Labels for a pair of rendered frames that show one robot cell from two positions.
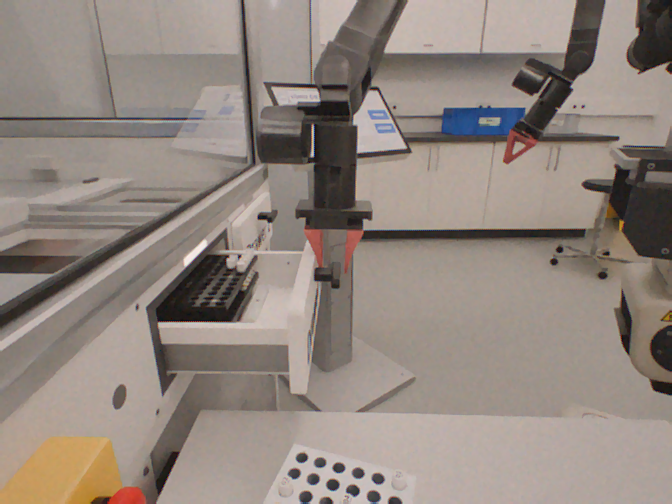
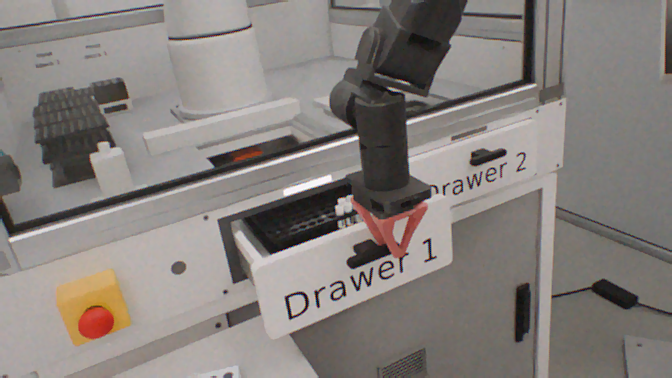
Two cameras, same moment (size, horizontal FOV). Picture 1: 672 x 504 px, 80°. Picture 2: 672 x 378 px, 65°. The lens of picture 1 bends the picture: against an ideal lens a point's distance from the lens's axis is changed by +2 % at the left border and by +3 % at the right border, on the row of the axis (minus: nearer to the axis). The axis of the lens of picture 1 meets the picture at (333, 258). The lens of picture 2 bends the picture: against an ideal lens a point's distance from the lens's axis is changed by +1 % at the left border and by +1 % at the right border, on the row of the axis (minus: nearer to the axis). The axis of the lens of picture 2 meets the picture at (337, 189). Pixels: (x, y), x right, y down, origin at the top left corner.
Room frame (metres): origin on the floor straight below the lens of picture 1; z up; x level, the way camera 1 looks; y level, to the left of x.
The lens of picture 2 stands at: (0.23, -0.50, 1.26)
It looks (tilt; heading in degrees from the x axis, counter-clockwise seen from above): 24 degrees down; 64
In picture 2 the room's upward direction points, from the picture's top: 8 degrees counter-clockwise
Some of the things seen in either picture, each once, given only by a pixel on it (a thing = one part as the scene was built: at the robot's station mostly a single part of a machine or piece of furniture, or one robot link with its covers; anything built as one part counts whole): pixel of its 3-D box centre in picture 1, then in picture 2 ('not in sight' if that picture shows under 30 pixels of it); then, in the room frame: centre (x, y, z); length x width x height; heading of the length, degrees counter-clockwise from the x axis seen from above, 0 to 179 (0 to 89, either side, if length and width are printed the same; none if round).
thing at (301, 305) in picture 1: (308, 294); (361, 262); (0.50, 0.03, 0.87); 0.29 x 0.02 x 0.11; 178
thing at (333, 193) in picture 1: (334, 191); (385, 167); (0.53, 0.00, 1.02); 0.10 x 0.07 x 0.07; 88
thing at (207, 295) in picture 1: (167, 296); (302, 213); (0.51, 0.24, 0.87); 0.22 x 0.18 x 0.06; 88
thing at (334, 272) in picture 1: (327, 274); (368, 250); (0.50, 0.01, 0.91); 0.07 x 0.04 x 0.01; 178
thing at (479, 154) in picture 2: (266, 216); (483, 155); (0.82, 0.14, 0.91); 0.07 x 0.04 x 0.01; 178
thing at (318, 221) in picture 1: (336, 241); (391, 220); (0.53, 0.00, 0.94); 0.07 x 0.07 x 0.09; 88
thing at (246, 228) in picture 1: (255, 230); (473, 167); (0.82, 0.17, 0.87); 0.29 x 0.02 x 0.11; 178
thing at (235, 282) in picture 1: (237, 278); (326, 220); (0.50, 0.13, 0.90); 0.18 x 0.02 x 0.01; 178
